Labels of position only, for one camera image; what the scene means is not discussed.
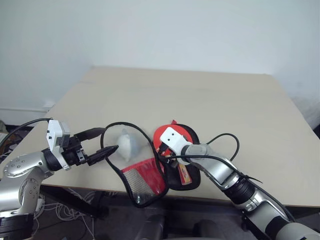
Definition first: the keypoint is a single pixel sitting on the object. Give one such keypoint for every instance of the red black paddle case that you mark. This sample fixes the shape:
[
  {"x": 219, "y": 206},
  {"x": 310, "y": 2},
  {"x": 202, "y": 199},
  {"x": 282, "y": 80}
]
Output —
[{"x": 150, "y": 175}]

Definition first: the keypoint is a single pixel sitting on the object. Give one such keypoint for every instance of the white plastic bag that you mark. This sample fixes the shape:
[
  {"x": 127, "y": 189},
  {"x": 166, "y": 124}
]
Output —
[{"x": 125, "y": 147}]

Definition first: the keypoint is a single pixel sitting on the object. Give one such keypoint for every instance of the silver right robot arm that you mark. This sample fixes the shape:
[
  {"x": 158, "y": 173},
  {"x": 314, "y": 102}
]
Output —
[{"x": 250, "y": 190}]

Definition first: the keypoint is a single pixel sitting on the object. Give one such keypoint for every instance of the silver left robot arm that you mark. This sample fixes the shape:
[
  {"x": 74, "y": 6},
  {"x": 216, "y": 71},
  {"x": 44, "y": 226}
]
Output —
[{"x": 22, "y": 162}]

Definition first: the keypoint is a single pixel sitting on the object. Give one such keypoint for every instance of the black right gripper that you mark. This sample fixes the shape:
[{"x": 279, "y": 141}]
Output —
[{"x": 165, "y": 152}]

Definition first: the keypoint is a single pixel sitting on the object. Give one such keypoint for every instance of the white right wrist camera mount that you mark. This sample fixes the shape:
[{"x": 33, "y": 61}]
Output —
[{"x": 172, "y": 137}]

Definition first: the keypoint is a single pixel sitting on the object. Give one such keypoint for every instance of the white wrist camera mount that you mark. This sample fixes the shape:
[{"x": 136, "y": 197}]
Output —
[
  {"x": 53, "y": 132},
  {"x": 172, "y": 137}
]

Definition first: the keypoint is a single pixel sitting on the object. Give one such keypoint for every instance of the black table frame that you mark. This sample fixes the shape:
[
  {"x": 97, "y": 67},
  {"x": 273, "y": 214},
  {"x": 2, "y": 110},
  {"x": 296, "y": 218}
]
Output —
[{"x": 75, "y": 202}]

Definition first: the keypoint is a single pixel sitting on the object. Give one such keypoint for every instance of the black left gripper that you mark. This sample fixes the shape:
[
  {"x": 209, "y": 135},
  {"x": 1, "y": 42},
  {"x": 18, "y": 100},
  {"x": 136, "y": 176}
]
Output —
[{"x": 73, "y": 152}]

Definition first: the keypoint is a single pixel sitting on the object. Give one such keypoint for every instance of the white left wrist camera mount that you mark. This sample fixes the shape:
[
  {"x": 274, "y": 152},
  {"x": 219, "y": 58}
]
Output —
[{"x": 53, "y": 132}]

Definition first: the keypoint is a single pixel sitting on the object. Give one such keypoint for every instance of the white power adapter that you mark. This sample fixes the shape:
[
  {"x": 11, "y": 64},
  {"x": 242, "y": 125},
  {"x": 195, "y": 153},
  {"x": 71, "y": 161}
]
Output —
[{"x": 40, "y": 205}]

